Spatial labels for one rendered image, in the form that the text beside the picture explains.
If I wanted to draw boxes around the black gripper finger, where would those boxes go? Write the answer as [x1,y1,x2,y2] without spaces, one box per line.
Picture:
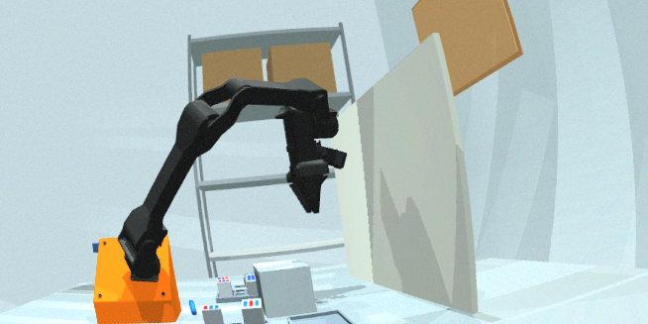
[296,175,328,214]
[289,183,312,214]

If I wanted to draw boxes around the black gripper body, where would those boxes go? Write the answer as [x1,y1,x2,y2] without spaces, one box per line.
[286,136,329,184]

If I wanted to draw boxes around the large off-white flat panel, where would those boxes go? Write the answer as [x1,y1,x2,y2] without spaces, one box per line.
[330,33,479,314]

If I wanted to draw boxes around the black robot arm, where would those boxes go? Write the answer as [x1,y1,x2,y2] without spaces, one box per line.
[117,77,339,282]

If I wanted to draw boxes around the blue rod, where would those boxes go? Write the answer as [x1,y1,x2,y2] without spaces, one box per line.
[189,300,196,315]

